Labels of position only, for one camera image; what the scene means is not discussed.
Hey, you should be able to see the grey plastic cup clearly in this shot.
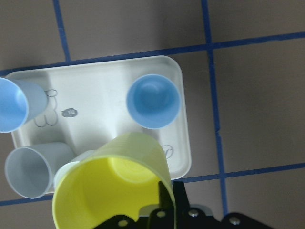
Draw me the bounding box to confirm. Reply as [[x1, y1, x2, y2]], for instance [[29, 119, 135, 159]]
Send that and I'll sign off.
[[4, 142, 75, 199]]

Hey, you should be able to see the cream plastic cup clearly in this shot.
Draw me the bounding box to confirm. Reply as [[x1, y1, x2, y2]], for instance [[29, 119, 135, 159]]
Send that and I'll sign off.
[[53, 150, 95, 190]]

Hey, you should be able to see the cream serving tray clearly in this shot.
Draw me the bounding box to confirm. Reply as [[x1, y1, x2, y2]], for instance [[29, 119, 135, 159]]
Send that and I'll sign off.
[[7, 56, 192, 179]]

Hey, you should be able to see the yellow plastic cup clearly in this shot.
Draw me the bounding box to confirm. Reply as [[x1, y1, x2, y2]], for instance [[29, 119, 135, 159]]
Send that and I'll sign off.
[[52, 132, 175, 229]]

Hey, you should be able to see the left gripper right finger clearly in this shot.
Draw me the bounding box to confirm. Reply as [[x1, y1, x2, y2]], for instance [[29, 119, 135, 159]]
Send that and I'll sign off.
[[173, 181, 190, 215]]

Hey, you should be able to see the light blue cup far right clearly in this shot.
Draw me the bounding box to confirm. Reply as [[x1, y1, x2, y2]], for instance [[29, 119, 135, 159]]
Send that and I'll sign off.
[[0, 78, 48, 133]]

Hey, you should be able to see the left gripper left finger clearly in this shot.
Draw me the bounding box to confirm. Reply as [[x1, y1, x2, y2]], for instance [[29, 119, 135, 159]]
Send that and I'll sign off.
[[146, 181, 175, 229]]

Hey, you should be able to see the light blue cup near pink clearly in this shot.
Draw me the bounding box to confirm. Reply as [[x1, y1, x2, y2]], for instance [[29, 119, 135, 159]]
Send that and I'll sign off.
[[126, 74, 182, 129]]

